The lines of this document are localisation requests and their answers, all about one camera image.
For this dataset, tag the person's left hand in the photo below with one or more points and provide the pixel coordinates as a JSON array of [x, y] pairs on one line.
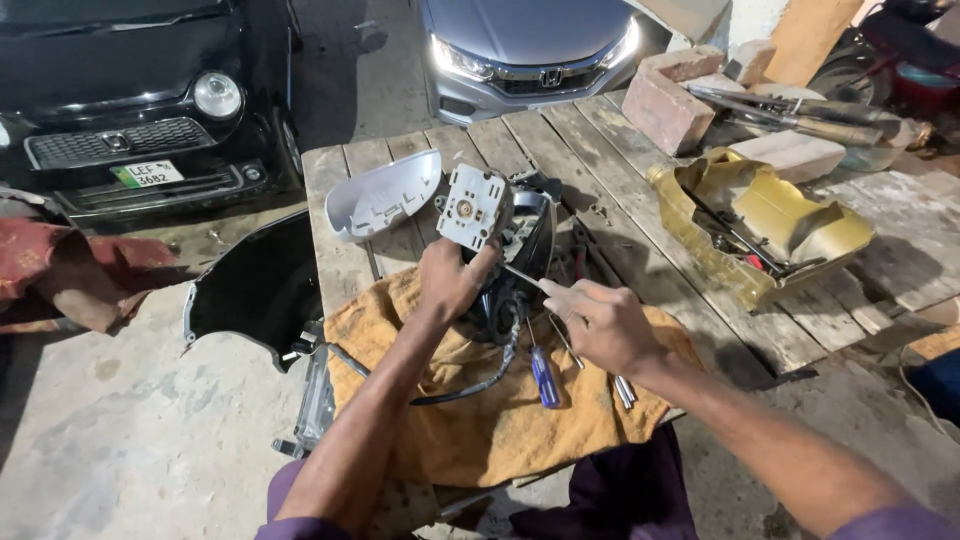
[[446, 281]]

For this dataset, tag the person's right hand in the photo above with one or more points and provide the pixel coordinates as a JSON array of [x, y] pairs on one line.
[[611, 326]]

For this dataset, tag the thin steel screwdriver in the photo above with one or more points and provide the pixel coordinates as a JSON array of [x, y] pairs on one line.
[[521, 276]]

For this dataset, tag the black side mirror housing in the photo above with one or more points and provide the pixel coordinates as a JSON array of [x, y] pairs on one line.
[[529, 247]]

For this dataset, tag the thin metal rod tool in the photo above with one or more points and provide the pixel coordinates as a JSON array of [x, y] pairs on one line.
[[567, 343]]

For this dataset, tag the silver metal tool bits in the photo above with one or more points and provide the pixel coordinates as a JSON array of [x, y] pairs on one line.
[[625, 391]]

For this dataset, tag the white mirror actuator plate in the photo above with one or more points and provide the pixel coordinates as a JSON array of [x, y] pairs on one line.
[[472, 206]]

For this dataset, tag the white mirror cover shell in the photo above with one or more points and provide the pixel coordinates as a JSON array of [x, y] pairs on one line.
[[382, 196]]

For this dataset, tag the small loose screws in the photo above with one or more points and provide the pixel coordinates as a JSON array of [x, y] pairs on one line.
[[600, 214]]

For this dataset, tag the orange towel cloth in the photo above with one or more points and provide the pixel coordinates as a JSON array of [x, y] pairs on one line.
[[480, 427]]

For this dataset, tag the person's purple clothing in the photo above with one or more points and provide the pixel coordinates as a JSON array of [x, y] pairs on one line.
[[615, 495]]

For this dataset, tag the yellow cut canister with tools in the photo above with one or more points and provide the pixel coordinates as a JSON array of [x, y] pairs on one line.
[[757, 225]]

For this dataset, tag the chrome car lamp unit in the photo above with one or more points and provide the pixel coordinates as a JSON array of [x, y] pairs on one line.
[[311, 409]]

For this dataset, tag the black car body panel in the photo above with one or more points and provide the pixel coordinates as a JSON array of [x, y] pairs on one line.
[[259, 289]]

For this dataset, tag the large red brick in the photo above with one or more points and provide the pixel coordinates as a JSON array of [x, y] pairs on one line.
[[666, 112]]

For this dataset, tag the silver car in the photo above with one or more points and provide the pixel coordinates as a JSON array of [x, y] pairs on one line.
[[525, 52]]

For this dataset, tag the flat white stone block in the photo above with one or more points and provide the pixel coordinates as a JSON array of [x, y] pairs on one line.
[[789, 154]]

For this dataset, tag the pale red brick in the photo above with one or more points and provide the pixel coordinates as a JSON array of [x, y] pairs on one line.
[[682, 63]]

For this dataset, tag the blue object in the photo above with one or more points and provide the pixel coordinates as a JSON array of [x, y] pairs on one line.
[[937, 384]]

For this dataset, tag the leaning wooden board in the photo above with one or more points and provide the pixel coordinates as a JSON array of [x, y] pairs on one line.
[[811, 39]]

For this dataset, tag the black car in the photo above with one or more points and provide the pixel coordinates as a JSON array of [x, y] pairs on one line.
[[127, 97]]

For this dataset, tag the red patterned cloth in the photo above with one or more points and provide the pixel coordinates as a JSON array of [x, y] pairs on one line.
[[67, 274]]

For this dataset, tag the red motorcycle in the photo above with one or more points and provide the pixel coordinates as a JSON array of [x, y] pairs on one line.
[[892, 56]]

